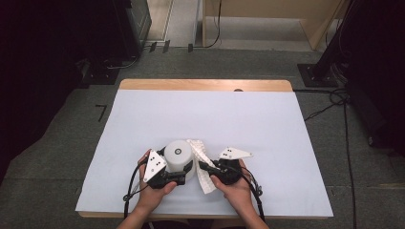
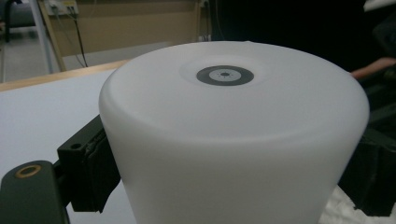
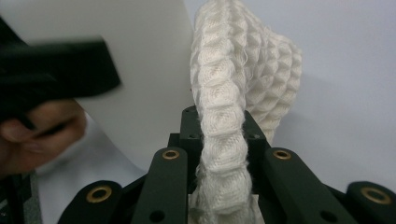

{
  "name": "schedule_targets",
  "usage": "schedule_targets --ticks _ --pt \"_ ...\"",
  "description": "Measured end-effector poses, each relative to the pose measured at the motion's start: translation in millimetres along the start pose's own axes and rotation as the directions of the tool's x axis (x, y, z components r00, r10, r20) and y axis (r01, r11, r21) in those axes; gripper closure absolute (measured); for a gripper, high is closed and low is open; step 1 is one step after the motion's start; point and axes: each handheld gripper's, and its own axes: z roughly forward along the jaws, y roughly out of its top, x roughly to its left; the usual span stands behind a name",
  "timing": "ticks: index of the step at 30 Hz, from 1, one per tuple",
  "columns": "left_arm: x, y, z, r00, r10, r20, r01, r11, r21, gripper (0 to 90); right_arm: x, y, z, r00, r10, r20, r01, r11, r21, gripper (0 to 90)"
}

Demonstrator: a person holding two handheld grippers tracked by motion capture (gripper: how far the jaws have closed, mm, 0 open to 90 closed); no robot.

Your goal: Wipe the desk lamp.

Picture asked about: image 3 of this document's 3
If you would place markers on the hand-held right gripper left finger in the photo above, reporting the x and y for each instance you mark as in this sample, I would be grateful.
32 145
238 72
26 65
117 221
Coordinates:
191 130

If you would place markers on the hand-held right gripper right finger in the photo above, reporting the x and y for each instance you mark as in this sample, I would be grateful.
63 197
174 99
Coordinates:
255 140

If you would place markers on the white waffle cloth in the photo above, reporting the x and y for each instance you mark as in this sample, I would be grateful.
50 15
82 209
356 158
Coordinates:
224 77

